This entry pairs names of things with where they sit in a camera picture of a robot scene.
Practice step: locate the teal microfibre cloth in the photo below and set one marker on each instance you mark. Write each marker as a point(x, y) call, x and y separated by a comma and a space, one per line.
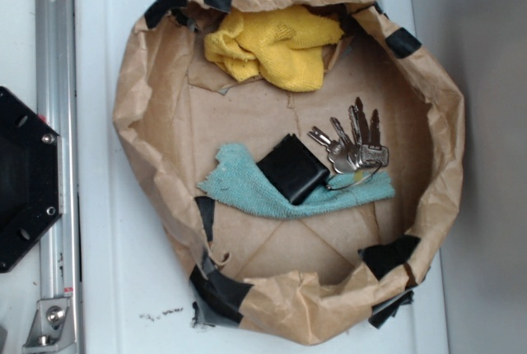
point(238, 182)

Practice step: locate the silver key bunch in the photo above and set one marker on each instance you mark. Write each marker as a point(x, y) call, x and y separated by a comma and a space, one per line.
point(361, 151)

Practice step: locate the aluminium frame rail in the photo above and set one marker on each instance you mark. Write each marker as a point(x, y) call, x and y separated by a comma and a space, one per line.
point(60, 249)

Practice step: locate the yellow microfibre cloth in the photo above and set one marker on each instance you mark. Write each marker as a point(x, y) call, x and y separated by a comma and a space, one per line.
point(285, 47)

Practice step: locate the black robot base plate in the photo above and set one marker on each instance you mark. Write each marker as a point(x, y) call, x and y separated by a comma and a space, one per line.
point(30, 194)

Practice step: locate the black wallet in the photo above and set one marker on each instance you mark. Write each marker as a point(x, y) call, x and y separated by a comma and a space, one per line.
point(293, 169)

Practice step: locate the metal corner bracket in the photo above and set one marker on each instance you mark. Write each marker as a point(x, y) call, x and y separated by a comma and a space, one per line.
point(52, 329)

